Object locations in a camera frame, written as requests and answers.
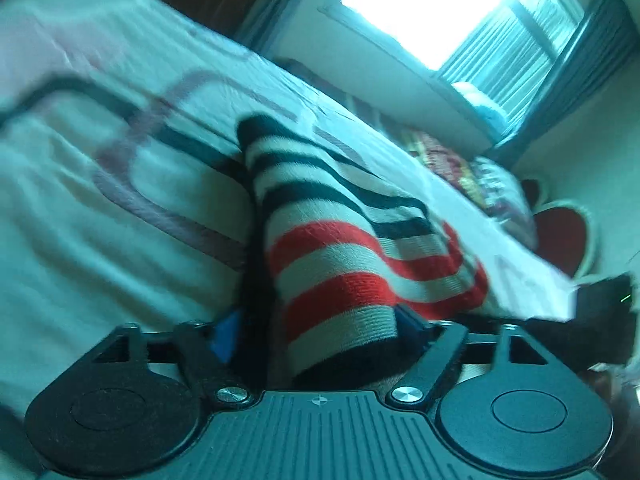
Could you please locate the white patterned bed sheet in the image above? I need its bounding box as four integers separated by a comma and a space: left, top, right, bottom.
0, 0, 576, 411

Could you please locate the light blue cloth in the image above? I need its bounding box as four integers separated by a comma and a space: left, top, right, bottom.
452, 81, 507, 133

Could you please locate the grey blue curtain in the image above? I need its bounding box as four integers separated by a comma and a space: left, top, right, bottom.
434, 0, 633, 148
234, 0, 313, 58

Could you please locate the window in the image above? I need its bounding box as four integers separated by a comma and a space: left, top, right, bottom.
320, 0, 586, 73

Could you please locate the red black striped knit sweater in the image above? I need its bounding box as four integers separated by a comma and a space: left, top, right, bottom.
236, 114, 491, 391

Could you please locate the red yellow patterned pillow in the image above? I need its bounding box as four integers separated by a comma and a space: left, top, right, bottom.
402, 129, 483, 203

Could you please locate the dark patterned pillow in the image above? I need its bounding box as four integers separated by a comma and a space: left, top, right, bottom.
472, 156, 538, 248

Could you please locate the red heart-shaped cushion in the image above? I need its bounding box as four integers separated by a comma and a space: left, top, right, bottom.
519, 176, 602, 282

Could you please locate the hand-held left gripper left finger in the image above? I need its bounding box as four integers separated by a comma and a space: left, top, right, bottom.
75, 311, 252, 407

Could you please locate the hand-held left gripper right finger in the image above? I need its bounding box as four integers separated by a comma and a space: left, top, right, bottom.
389, 304, 552, 407

